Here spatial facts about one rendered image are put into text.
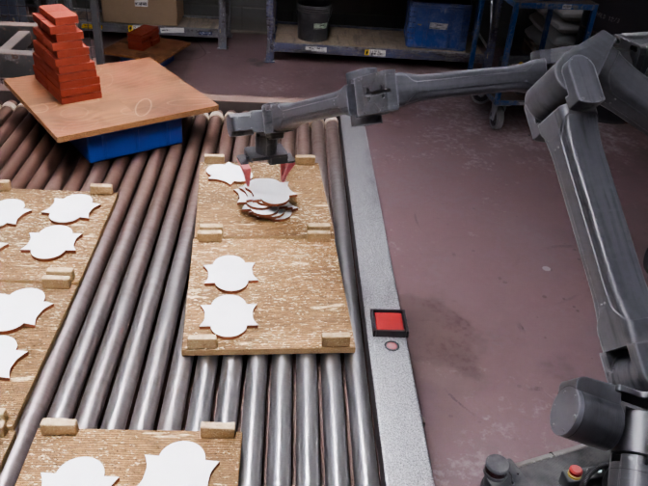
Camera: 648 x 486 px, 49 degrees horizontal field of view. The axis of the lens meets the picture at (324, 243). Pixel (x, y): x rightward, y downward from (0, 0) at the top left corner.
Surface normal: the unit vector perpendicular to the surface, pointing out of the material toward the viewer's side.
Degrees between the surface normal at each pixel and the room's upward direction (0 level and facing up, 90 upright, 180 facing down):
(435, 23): 90
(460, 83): 62
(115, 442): 0
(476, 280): 0
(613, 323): 87
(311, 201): 0
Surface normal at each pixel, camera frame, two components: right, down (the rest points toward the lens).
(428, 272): 0.06, -0.84
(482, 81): 0.18, 0.09
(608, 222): 0.22, -0.33
